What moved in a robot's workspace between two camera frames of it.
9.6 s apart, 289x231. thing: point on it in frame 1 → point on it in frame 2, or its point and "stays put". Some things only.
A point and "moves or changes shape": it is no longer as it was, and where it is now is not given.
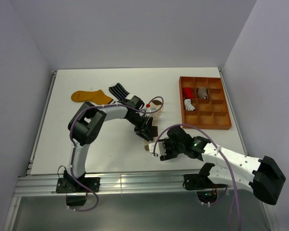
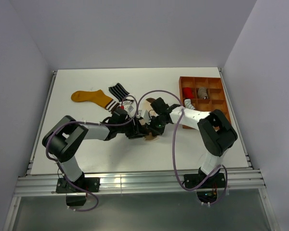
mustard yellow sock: (97, 96) stays put
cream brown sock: (156, 105) moves or changes shape
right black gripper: (167, 155) → (155, 131)
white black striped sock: (189, 106) stays put
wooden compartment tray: (204, 104) stays put
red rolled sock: (188, 93) stays put
